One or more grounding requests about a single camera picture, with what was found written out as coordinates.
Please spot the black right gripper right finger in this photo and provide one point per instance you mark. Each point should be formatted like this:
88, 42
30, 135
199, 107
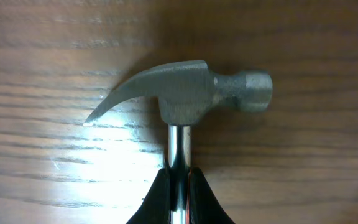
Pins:
204, 206

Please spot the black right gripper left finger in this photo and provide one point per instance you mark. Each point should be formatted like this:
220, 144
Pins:
155, 209

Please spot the small claw hammer black handle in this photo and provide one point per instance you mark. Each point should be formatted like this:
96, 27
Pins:
186, 91

